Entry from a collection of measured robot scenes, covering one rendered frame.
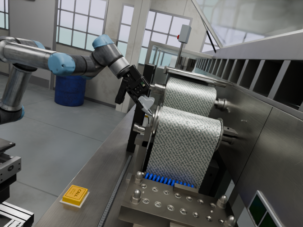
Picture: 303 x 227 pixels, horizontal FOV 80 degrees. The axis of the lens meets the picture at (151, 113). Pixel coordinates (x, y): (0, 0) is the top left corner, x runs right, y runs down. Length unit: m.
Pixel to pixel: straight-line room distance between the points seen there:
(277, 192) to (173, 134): 0.36
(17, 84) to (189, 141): 0.91
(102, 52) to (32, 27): 4.90
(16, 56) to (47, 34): 4.47
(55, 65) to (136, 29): 3.60
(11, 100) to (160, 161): 0.87
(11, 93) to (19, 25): 4.71
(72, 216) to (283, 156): 0.69
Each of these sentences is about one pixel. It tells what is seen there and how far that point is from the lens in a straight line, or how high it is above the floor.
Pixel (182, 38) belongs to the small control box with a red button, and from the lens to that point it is 1.23.
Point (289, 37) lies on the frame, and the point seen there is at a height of 1.64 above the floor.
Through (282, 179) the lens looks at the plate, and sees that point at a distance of 0.55.
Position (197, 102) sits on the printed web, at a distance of 0.92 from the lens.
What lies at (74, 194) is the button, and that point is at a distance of 0.83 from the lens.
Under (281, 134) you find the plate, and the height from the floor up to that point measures 1.38.
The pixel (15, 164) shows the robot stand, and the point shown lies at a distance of 1.30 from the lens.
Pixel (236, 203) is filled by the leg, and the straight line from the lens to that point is 1.11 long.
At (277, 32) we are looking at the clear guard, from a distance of 0.86.
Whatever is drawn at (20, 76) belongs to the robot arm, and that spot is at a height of 1.24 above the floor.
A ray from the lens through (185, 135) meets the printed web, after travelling 0.71.
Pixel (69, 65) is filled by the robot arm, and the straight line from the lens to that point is 0.68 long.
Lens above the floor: 1.50
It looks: 18 degrees down
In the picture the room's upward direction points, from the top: 14 degrees clockwise
